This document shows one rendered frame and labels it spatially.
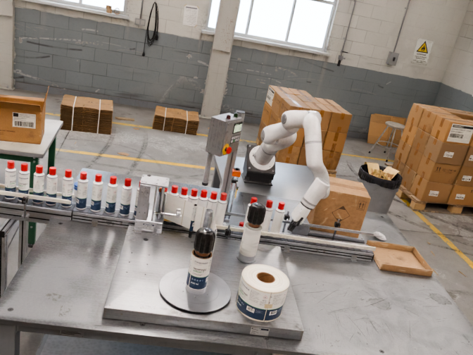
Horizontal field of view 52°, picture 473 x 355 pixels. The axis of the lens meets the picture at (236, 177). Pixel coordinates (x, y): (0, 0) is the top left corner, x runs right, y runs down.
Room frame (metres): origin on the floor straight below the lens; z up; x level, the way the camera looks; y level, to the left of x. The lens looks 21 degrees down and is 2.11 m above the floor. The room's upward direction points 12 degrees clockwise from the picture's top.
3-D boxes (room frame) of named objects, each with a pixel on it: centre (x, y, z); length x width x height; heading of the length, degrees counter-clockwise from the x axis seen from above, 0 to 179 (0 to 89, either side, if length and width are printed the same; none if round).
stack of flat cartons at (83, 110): (6.12, 2.09, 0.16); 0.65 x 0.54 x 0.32; 108
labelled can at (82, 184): (2.26, 0.77, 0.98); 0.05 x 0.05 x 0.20
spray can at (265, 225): (2.39, -0.20, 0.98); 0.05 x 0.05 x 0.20
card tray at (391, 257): (2.50, -1.00, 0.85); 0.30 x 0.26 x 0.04; 98
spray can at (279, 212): (2.40, -0.27, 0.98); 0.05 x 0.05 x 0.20
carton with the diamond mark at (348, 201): (2.76, -0.63, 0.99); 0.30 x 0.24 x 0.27; 93
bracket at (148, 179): (2.21, 0.39, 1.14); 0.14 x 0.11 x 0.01; 98
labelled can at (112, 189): (2.28, 0.62, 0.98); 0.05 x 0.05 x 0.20
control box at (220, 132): (2.44, 0.10, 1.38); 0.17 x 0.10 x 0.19; 153
